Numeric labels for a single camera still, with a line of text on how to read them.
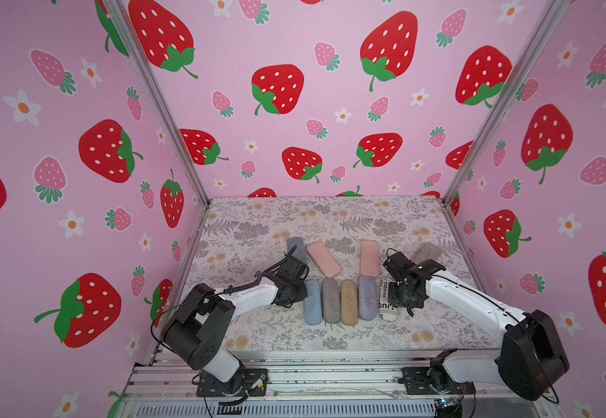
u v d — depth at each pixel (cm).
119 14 68
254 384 72
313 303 86
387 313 84
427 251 101
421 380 73
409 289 61
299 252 100
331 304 86
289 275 72
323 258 101
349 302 87
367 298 88
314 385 75
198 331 45
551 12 69
